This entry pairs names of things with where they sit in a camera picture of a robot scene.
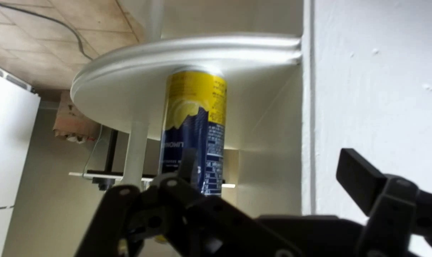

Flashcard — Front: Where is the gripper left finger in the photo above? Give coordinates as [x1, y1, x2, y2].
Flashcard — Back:
[74, 148, 303, 257]

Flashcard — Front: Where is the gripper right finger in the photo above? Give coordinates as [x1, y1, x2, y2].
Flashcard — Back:
[336, 148, 432, 257]

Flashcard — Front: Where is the yellow and blue drink can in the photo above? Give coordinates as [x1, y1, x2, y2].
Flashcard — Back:
[158, 70, 227, 197]

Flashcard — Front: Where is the white round shelf unit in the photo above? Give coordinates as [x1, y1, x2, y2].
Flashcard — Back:
[69, 0, 304, 189]

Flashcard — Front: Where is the cardboard box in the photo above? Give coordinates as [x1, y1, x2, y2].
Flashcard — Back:
[52, 90, 103, 144]

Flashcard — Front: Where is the grey cable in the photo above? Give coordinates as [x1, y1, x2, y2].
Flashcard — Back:
[0, 0, 94, 60]

